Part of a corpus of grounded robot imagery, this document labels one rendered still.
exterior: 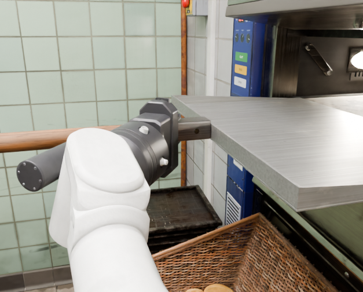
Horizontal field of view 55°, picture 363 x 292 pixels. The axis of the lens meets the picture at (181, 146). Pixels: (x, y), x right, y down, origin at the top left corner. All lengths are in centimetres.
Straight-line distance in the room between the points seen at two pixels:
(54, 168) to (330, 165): 35
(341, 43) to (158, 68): 98
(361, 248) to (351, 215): 7
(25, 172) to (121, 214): 13
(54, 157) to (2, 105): 146
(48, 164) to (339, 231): 60
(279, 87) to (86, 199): 79
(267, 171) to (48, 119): 150
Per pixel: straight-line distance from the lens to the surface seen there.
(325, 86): 110
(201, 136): 59
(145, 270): 27
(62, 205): 38
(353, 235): 78
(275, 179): 41
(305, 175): 48
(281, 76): 101
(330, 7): 57
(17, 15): 180
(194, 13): 148
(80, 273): 29
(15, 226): 207
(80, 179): 31
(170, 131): 52
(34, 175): 39
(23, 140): 57
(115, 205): 30
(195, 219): 115
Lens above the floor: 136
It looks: 18 degrees down
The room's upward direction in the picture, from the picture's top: straight up
